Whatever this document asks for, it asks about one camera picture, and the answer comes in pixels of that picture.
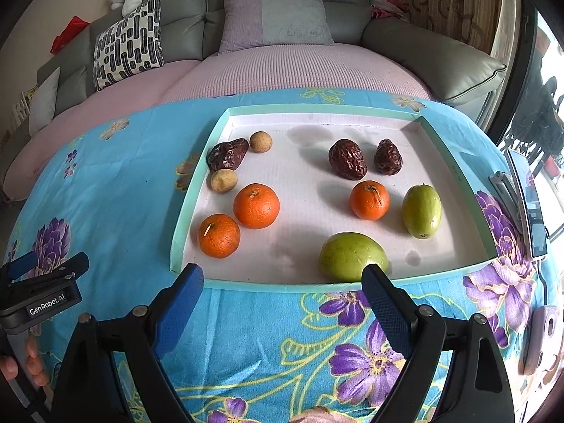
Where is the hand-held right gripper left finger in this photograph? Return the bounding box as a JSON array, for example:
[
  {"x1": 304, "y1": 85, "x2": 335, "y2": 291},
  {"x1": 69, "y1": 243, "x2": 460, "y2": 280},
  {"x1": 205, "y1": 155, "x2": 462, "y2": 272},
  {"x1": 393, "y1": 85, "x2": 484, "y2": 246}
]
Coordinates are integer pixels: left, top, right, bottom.
[{"x1": 52, "y1": 263, "x2": 205, "y2": 423}]

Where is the pink floral cloth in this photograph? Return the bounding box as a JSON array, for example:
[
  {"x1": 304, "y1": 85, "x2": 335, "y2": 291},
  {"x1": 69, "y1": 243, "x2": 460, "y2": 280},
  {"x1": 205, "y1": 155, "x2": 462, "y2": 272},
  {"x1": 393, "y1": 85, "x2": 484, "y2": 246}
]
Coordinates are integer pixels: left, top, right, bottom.
[{"x1": 366, "y1": 0, "x2": 410, "y2": 20}]

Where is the large orange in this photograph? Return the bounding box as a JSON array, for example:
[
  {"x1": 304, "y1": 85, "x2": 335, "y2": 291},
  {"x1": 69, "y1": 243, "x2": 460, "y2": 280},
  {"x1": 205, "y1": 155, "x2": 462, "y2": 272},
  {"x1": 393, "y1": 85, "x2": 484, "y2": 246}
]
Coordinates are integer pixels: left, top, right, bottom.
[{"x1": 233, "y1": 183, "x2": 281, "y2": 230}]

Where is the white slatted rack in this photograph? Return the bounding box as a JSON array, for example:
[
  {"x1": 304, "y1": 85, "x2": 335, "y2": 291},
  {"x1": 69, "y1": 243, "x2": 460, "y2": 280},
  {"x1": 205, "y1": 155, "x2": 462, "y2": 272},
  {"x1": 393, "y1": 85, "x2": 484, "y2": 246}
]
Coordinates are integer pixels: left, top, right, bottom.
[{"x1": 10, "y1": 89, "x2": 38, "y2": 130}]

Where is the metal phone stand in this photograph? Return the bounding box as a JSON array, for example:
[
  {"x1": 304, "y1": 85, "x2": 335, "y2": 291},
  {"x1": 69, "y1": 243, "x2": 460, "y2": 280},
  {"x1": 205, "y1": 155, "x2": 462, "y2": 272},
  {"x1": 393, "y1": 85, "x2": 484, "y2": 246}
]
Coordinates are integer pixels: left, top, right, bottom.
[{"x1": 489, "y1": 170, "x2": 525, "y2": 234}]

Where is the elongated green jujube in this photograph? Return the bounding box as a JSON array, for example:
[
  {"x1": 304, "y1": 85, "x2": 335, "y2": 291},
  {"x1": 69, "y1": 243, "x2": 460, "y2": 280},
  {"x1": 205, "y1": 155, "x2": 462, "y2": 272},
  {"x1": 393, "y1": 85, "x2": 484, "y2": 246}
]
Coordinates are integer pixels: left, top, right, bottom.
[{"x1": 401, "y1": 184, "x2": 442, "y2": 240}]

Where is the teal cardboard tray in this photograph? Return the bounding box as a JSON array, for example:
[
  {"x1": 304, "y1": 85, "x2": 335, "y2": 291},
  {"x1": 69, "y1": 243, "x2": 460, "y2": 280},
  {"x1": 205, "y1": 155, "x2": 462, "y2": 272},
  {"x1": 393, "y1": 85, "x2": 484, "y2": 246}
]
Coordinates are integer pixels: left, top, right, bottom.
[{"x1": 170, "y1": 105, "x2": 501, "y2": 294}]

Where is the black white patterned pillow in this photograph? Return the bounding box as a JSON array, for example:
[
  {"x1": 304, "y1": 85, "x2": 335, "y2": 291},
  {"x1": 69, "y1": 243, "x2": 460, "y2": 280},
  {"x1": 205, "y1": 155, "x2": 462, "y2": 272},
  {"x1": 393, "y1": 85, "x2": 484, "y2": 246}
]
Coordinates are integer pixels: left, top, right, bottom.
[{"x1": 92, "y1": 0, "x2": 165, "y2": 92}]

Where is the black balcony rack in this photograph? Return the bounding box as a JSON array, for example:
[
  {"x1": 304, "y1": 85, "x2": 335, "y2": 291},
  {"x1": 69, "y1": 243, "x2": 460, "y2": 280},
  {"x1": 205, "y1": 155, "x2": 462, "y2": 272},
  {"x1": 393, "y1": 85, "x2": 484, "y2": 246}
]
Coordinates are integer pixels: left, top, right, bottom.
[{"x1": 507, "y1": 75, "x2": 564, "y2": 172}]

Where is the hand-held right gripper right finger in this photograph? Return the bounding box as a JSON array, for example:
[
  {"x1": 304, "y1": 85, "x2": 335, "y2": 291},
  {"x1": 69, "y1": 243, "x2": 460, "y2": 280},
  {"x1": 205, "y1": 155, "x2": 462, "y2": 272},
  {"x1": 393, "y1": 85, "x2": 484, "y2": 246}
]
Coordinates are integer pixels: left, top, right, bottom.
[{"x1": 360, "y1": 263, "x2": 515, "y2": 423}]

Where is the small orange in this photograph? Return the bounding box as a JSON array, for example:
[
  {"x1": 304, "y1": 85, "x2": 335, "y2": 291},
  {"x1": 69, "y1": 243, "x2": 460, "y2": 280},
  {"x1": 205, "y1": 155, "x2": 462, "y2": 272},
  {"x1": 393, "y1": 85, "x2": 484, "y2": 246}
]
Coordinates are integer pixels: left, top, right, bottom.
[{"x1": 349, "y1": 180, "x2": 391, "y2": 221}]

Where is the dark sliding door frame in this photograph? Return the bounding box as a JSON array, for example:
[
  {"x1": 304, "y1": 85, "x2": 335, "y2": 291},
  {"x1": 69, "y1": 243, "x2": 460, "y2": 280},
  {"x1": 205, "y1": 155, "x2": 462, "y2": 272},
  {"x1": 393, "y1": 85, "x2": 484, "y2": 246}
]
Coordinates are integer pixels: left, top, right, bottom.
[{"x1": 485, "y1": 0, "x2": 538, "y2": 142}]

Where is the grey leather sofa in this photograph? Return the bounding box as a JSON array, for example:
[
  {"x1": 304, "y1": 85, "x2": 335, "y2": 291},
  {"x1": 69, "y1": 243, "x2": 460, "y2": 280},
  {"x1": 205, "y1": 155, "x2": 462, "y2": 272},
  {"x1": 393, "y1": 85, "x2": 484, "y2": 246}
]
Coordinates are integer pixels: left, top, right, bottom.
[{"x1": 0, "y1": 0, "x2": 507, "y2": 203}]

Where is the orange with stick stem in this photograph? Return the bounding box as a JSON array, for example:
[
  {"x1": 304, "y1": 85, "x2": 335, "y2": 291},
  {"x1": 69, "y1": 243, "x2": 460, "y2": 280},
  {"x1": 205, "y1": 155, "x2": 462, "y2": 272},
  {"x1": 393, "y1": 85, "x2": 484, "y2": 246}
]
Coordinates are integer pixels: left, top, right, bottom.
[{"x1": 198, "y1": 214, "x2": 241, "y2": 257}]

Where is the purple small camera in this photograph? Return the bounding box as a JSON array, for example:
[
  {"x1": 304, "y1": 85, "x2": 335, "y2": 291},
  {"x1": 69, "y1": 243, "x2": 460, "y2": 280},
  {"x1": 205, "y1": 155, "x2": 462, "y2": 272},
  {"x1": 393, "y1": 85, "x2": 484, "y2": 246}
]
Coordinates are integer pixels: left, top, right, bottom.
[{"x1": 517, "y1": 305, "x2": 560, "y2": 376}]

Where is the brown longan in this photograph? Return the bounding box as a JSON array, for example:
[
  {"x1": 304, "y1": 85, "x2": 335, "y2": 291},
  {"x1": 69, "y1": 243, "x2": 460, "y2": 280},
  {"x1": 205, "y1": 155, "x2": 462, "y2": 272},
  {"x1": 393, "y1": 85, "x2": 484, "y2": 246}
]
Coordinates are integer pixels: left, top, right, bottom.
[
  {"x1": 210, "y1": 169, "x2": 239, "y2": 194},
  {"x1": 249, "y1": 131, "x2": 273, "y2": 153}
]

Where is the round green jujube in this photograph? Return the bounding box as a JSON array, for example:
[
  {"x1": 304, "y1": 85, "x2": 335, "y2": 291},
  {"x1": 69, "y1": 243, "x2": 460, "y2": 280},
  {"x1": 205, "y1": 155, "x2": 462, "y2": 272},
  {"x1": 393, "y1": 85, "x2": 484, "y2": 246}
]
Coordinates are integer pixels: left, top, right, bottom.
[{"x1": 319, "y1": 232, "x2": 390, "y2": 283}]

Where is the smartphone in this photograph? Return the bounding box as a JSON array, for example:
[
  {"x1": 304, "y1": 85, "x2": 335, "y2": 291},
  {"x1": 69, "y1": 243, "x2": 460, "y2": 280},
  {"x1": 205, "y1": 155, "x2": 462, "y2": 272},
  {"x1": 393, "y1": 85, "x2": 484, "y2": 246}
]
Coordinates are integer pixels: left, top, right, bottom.
[{"x1": 506, "y1": 148, "x2": 548, "y2": 259}]

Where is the purple grey pillow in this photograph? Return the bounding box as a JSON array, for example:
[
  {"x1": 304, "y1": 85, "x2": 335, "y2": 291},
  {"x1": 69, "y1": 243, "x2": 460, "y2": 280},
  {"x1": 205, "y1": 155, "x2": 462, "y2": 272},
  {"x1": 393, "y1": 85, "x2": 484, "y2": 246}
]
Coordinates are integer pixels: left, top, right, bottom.
[{"x1": 218, "y1": 0, "x2": 336, "y2": 56}]

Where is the small wrinkled red date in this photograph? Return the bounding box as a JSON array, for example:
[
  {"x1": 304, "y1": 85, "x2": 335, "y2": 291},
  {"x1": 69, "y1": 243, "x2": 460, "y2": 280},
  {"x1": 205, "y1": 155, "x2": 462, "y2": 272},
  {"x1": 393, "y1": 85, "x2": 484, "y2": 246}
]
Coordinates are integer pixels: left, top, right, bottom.
[{"x1": 374, "y1": 139, "x2": 404, "y2": 176}]

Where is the elongated wrinkled red date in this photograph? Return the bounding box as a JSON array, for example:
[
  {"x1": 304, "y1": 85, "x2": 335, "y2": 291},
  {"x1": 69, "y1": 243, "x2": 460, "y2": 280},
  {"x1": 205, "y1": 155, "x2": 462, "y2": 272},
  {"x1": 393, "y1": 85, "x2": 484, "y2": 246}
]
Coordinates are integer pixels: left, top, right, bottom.
[{"x1": 207, "y1": 137, "x2": 250, "y2": 172}]

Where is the pink knit sofa cover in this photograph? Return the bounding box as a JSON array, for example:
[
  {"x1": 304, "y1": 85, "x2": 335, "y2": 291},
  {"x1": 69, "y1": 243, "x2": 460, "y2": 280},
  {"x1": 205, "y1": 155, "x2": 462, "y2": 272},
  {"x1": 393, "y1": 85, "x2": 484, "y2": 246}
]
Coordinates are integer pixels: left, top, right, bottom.
[{"x1": 4, "y1": 44, "x2": 435, "y2": 199}]

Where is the large wrinkled red date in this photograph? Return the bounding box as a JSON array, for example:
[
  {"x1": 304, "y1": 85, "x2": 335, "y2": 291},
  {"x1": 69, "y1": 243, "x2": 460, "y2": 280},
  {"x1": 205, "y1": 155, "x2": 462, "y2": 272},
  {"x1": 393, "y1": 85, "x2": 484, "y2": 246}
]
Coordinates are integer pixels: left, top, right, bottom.
[{"x1": 328, "y1": 139, "x2": 368, "y2": 181}]

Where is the brown patterned curtain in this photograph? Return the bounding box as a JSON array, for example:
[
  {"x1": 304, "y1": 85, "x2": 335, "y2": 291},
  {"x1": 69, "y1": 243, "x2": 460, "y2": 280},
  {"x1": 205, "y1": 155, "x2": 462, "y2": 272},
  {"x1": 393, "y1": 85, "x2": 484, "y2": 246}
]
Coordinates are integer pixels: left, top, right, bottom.
[{"x1": 401, "y1": 0, "x2": 516, "y2": 60}]

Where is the blue floral tablecloth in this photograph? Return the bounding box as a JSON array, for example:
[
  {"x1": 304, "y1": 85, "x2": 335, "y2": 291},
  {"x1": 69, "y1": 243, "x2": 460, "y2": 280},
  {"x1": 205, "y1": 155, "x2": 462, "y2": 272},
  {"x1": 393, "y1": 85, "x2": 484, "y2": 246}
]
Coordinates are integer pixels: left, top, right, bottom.
[{"x1": 2, "y1": 87, "x2": 564, "y2": 423}]

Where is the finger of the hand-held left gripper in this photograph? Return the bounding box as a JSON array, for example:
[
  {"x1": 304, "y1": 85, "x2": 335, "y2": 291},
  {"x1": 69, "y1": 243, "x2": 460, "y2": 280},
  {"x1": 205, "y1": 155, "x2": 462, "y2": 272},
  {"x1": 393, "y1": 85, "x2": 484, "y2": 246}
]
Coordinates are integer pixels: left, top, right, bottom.
[
  {"x1": 26, "y1": 252, "x2": 90, "y2": 292},
  {"x1": 0, "y1": 252, "x2": 38, "y2": 280}
]

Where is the red bag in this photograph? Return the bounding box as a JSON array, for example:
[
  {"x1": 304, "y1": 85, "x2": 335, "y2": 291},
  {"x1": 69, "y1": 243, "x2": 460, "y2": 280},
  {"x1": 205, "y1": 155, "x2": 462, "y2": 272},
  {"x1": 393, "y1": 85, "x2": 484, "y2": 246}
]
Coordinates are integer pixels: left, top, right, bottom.
[{"x1": 50, "y1": 15, "x2": 91, "y2": 55}]

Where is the person's left hand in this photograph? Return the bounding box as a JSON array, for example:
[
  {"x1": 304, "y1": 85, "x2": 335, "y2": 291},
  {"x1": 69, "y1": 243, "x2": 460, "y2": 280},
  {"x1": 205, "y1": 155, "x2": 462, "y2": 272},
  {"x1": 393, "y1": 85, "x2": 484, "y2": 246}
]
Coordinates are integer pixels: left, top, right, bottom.
[{"x1": 0, "y1": 339, "x2": 49, "y2": 391}]

